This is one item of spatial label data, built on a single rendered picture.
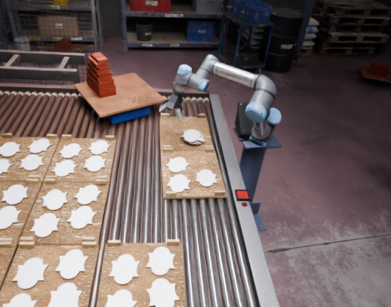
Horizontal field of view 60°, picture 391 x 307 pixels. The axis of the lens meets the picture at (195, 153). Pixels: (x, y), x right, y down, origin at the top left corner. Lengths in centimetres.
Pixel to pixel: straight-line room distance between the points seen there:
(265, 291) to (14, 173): 144
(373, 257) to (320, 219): 51
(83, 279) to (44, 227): 35
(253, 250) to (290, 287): 111
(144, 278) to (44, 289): 39
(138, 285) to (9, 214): 74
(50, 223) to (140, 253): 46
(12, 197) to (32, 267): 47
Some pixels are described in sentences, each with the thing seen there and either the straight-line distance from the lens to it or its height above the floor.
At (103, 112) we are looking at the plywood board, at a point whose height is 104.
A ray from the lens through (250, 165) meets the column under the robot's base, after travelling 259.
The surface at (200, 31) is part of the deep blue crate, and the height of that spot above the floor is 32.
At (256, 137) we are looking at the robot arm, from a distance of 219.
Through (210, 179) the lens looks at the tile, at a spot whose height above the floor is 94.
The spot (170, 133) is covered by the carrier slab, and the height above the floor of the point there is 94.
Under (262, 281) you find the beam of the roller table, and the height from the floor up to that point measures 91.
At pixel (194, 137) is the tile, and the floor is 98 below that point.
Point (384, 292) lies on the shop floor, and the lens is 308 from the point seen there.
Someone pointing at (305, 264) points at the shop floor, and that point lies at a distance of 294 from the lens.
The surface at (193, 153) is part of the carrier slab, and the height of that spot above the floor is 94.
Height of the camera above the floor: 224
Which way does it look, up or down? 37 degrees down
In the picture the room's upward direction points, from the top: 6 degrees clockwise
